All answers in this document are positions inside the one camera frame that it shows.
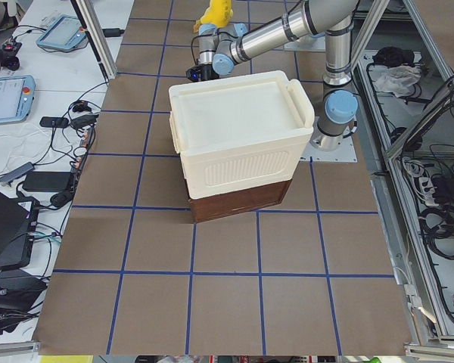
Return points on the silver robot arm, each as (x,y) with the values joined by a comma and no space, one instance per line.
(222,45)

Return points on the dark wooden drawer cabinet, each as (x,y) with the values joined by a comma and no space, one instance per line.
(232,203)

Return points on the cream plastic storage box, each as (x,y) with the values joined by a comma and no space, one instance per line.
(238,133)

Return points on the yellow plush toy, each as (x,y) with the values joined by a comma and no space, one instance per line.
(218,13)

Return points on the black power adapter brick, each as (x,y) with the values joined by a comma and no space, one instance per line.
(46,181)

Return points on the crumpled white cloth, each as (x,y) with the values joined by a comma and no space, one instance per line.
(398,80)

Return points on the far teach pendant tablet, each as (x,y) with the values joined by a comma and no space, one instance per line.
(65,34)

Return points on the teach pendant tablet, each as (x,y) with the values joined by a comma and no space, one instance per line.
(65,34)
(16,98)

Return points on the black laptop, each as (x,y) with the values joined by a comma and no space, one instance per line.
(18,218)

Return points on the near teach pendant tablet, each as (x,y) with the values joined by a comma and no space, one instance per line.
(16,98)

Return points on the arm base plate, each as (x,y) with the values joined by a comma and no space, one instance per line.
(334,149)
(309,43)

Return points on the aluminium frame post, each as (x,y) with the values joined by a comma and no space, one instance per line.
(85,12)

